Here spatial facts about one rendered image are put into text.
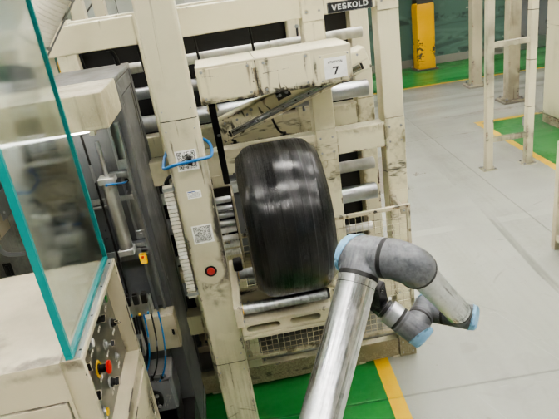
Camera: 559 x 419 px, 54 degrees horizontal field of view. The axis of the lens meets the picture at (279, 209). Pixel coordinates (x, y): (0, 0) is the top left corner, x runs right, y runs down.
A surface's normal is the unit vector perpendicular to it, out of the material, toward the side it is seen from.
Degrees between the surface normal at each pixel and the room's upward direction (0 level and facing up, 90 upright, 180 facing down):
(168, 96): 90
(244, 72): 90
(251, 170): 32
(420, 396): 0
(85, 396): 90
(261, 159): 20
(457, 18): 90
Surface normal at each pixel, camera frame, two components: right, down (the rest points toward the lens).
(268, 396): -0.14, -0.91
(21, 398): 0.13, 0.37
